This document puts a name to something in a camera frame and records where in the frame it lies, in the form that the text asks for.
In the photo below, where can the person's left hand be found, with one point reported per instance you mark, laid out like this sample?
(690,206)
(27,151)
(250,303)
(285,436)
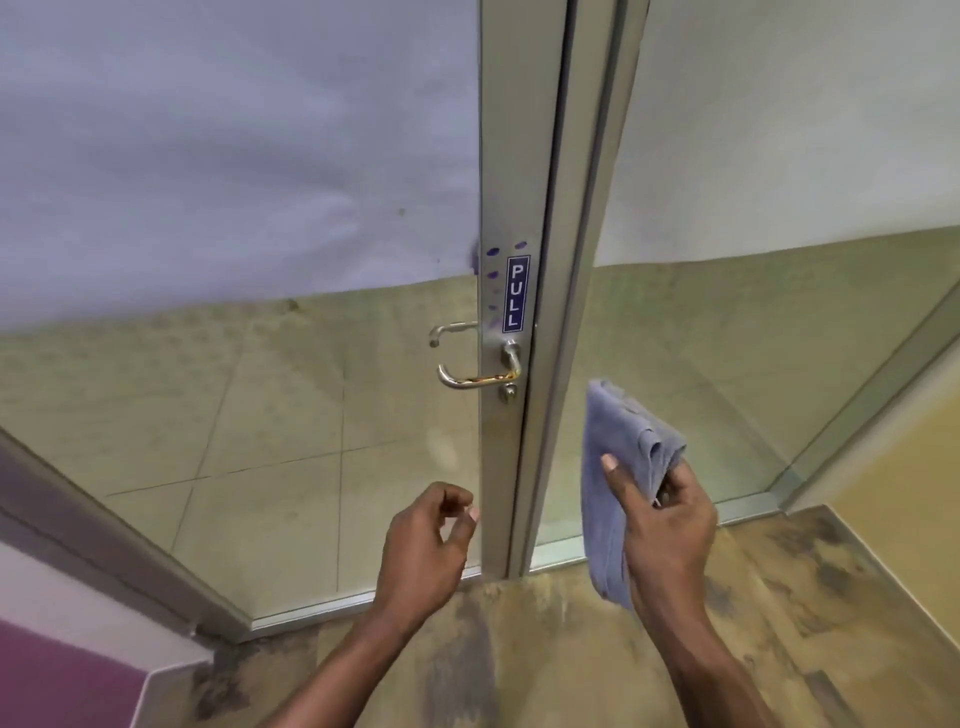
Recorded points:
(416,551)

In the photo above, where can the person's right hand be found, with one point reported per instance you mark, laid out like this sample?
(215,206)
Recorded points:
(667,551)

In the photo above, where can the person's left thumb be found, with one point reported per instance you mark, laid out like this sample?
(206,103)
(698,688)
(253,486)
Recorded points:
(466,529)

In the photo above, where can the person's right thumb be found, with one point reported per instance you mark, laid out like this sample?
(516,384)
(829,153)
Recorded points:
(619,484)

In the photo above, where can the blue microfibre cloth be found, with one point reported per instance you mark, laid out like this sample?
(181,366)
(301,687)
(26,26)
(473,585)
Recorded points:
(607,457)

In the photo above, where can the person's right forearm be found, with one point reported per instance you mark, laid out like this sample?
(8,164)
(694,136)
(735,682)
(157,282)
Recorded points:
(705,667)

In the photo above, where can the person's left forearm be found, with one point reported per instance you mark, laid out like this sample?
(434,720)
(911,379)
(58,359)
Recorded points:
(352,675)

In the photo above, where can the silver lock cylinder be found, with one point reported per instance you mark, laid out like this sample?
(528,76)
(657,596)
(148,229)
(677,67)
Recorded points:
(509,391)

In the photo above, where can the blue door sticker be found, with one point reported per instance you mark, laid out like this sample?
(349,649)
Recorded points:
(516,294)

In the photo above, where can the fixed aluminium framed glass panel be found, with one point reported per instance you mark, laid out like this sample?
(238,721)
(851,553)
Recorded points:
(750,150)

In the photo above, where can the aluminium framed glass door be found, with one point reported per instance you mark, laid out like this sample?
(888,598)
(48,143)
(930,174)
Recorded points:
(225,225)

